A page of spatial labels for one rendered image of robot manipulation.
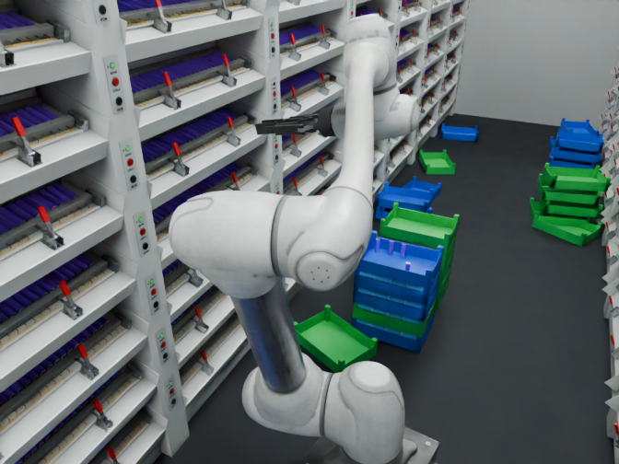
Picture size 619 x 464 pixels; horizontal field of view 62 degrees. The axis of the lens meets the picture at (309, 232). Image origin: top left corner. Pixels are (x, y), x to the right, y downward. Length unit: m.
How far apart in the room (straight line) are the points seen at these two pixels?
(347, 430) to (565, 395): 1.12
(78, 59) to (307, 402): 0.88
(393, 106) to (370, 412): 0.70
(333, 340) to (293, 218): 1.47
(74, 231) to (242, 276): 0.54
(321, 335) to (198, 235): 1.47
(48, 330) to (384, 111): 0.90
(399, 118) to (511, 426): 1.20
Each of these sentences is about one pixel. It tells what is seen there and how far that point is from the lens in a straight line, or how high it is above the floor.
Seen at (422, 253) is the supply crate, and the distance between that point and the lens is 2.16.
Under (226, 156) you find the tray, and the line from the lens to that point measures 1.62.
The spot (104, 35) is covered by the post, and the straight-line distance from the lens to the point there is 1.23.
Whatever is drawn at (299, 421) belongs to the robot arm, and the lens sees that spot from 1.28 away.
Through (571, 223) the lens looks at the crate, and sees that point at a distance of 3.38.
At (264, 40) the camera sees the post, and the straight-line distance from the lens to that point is 1.76.
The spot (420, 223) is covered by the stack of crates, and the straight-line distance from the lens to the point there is 2.44.
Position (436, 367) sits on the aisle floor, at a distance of 2.15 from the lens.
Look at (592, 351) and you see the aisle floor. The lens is 2.45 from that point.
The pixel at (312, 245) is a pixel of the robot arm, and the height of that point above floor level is 1.08.
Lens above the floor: 1.45
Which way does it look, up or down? 29 degrees down
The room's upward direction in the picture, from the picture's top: straight up
